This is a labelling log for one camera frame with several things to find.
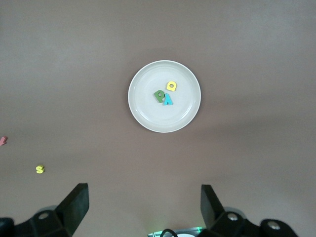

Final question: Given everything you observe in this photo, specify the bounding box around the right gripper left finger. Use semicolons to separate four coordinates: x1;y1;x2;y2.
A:
0;183;89;237

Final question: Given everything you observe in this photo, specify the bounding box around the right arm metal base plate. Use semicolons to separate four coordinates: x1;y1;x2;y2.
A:
147;227;204;237

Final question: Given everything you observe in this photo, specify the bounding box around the teal letter y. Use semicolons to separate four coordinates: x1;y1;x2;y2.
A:
162;93;174;106

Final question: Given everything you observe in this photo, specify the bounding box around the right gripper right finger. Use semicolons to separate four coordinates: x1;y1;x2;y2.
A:
197;184;301;237

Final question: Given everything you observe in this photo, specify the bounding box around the beige round plate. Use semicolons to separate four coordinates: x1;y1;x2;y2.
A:
127;60;201;133

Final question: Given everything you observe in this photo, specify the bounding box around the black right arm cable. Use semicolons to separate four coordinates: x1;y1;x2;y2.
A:
161;228;180;237

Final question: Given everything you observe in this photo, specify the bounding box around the brown table cover sheet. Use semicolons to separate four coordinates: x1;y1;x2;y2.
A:
0;0;316;237

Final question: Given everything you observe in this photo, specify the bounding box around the green letter p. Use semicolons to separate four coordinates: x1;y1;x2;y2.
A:
153;89;165;104

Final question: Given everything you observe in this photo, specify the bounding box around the yellow letter a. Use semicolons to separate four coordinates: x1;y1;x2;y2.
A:
165;80;178;92

